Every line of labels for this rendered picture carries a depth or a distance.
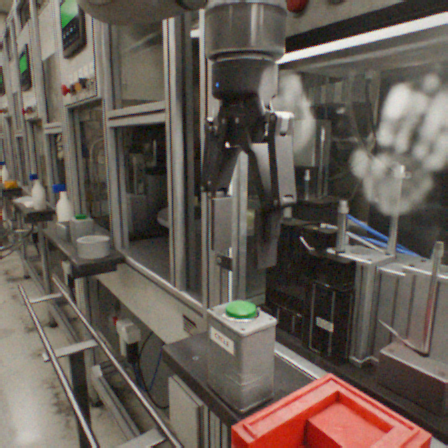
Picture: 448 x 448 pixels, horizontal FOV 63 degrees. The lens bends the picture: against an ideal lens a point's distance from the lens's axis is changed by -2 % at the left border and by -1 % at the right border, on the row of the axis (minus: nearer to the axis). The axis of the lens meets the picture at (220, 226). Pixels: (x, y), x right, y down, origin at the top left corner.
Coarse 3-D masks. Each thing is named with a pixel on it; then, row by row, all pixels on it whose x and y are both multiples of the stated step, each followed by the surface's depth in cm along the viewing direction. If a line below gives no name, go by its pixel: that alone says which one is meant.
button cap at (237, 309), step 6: (228, 306) 48; (234, 306) 48; (240, 306) 48; (246, 306) 48; (252, 306) 48; (228, 312) 47; (234, 312) 46; (240, 312) 46; (246, 312) 46; (252, 312) 47; (240, 318) 46; (246, 318) 46
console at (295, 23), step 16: (288, 0) 46; (304, 0) 44; (320, 0) 43; (336, 0) 41; (352, 0) 40; (368, 0) 38; (384, 0) 37; (400, 0) 36; (288, 16) 47; (304, 16) 45; (320, 16) 43; (336, 16) 42; (288, 32) 48
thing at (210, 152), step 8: (208, 120) 47; (208, 128) 47; (208, 136) 47; (216, 136) 47; (208, 144) 47; (216, 144) 48; (208, 152) 47; (216, 152) 48; (208, 160) 48; (208, 168) 48; (208, 176) 49
